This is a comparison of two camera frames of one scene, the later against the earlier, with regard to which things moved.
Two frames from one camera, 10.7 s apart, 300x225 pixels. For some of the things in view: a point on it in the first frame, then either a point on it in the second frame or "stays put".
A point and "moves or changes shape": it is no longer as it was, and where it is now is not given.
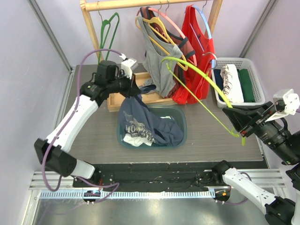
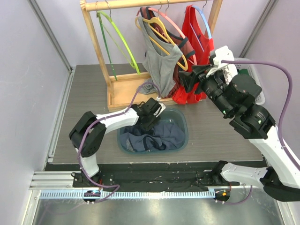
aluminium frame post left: x=56 y=42 stays put
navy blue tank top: x=135 y=117 moves or changes shape
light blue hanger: x=213 y=64 stays put
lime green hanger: x=166 y=60 to x=131 y=62
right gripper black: x=253 y=121 to x=199 y=77
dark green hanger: x=105 y=30 moves or changes shape
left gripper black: x=132 y=88 to x=147 y=126
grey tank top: x=161 y=63 stays put
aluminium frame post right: x=271 y=5 stays put
